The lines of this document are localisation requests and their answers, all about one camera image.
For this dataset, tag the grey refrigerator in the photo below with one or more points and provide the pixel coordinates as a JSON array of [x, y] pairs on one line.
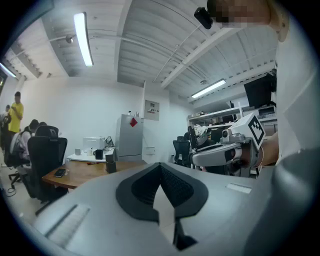
[[130, 140]]

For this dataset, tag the black square container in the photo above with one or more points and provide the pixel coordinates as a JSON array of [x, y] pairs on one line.
[[99, 154]]

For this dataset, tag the white wall box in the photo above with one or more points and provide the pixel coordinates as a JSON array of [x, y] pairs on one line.
[[150, 150]]

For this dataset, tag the brown pen holder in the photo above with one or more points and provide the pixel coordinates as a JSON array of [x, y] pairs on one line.
[[111, 163]]

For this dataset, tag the red diamond decoration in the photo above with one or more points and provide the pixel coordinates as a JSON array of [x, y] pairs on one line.
[[134, 122]]

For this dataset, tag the person's white shirt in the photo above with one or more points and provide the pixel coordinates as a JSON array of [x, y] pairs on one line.
[[297, 87]]

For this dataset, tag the white box appliance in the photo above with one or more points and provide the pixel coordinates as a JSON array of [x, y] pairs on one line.
[[93, 143]]

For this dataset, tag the grey wall electrical panel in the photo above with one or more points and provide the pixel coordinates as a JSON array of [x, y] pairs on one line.
[[151, 110]]

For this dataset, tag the colourful jacket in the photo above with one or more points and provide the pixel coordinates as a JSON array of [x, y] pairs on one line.
[[201, 130]]

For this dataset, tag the white cup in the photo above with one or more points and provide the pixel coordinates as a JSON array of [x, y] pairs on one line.
[[77, 151]]

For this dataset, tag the wooden table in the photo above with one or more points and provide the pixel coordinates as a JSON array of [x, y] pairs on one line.
[[85, 172]]

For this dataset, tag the black wall monitor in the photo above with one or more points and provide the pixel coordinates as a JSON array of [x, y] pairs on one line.
[[258, 91]]

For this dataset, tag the round ceiling detector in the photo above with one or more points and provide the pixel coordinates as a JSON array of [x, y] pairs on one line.
[[69, 39]]

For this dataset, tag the white storage shelf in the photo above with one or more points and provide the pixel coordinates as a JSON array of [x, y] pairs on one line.
[[217, 113]]

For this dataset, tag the white teapot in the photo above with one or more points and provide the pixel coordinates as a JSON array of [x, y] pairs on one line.
[[89, 151]]

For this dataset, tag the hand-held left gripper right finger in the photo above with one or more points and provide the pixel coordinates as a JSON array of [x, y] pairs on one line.
[[220, 210]]

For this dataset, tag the white table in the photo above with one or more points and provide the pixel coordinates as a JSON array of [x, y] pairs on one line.
[[80, 157]]

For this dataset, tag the red and black pen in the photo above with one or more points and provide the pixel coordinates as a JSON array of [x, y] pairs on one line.
[[91, 163]]

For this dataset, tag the white ceiling pipe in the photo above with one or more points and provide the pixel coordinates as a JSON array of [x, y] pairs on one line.
[[172, 53]]

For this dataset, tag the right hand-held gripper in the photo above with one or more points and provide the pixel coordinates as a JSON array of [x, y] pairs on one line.
[[255, 127]]

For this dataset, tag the long ceiling light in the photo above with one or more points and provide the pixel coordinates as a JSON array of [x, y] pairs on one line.
[[83, 40], [208, 88], [7, 70]]

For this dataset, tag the black head camera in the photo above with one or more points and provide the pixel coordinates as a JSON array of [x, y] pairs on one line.
[[203, 17]]

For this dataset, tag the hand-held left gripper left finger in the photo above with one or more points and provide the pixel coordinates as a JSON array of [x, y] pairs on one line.
[[100, 215]]

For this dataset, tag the black smartphone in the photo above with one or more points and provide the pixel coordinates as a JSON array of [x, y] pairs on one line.
[[60, 172]]

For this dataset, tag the person's right forearm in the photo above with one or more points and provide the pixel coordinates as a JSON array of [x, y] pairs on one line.
[[271, 150]]

